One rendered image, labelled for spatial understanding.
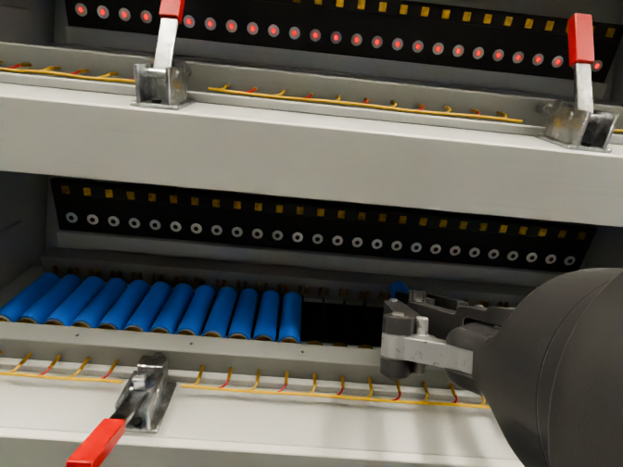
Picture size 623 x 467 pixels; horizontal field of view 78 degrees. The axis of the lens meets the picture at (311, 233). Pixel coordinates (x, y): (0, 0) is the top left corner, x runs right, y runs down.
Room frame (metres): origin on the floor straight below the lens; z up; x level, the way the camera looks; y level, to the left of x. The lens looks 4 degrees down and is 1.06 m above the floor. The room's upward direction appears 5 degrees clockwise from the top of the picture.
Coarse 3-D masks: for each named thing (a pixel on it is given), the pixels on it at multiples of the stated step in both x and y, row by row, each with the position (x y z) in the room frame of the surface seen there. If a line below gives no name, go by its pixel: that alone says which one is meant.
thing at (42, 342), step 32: (0, 352) 0.27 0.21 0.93; (32, 352) 0.27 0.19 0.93; (64, 352) 0.27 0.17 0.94; (96, 352) 0.27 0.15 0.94; (128, 352) 0.27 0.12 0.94; (192, 352) 0.27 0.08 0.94; (224, 352) 0.27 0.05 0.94; (256, 352) 0.27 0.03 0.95; (288, 352) 0.28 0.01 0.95; (320, 352) 0.28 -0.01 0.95; (352, 352) 0.28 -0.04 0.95; (224, 384) 0.26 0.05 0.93; (256, 384) 0.26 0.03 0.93; (384, 384) 0.28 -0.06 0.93; (416, 384) 0.28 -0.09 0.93; (448, 384) 0.28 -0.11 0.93
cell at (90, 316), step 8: (112, 280) 0.35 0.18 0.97; (120, 280) 0.35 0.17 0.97; (104, 288) 0.34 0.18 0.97; (112, 288) 0.34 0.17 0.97; (120, 288) 0.34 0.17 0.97; (96, 296) 0.33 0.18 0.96; (104, 296) 0.33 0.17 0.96; (112, 296) 0.33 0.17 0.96; (120, 296) 0.34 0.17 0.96; (88, 304) 0.32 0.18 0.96; (96, 304) 0.31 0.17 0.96; (104, 304) 0.32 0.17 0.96; (112, 304) 0.33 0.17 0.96; (88, 312) 0.30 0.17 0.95; (96, 312) 0.31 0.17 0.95; (104, 312) 0.31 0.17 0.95; (80, 320) 0.29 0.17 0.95; (88, 320) 0.30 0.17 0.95; (96, 320) 0.30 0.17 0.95
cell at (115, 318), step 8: (136, 280) 0.35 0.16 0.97; (128, 288) 0.34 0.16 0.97; (136, 288) 0.34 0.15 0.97; (144, 288) 0.35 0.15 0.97; (128, 296) 0.33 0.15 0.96; (136, 296) 0.33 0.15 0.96; (144, 296) 0.34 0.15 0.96; (120, 304) 0.32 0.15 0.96; (128, 304) 0.32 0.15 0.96; (136, 304) 0.33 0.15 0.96; (112, 312) 0.31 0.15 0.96; (120, 312) 0.31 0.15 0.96; (128, 312) 0.31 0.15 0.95; (104, 320) 0.30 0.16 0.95; (112, 320) 0.30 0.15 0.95; (120, 320) 0.30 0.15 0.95; (128, 320) 0.31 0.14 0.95; (120, 328) 0.30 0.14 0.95
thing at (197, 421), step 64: (0, 256) 0.35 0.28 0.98; (192, 256) 0.39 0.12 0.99; (256, 256) 0.39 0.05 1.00; (320, 256) 0.39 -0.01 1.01; (0, 384) 0.25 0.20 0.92; (64, 384) 0.26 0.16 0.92; (192, 384) 0.27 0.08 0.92; (0, 448) 0.22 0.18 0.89; (64, 448) 0.23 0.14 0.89; (128, 448) 0.23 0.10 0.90; (192, 448) 0.23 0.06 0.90; (256, 448) 0.23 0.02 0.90; (320, 448) 0.23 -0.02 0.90; (384, 448) 0.24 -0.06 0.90; (448, 448) 0.24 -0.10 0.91
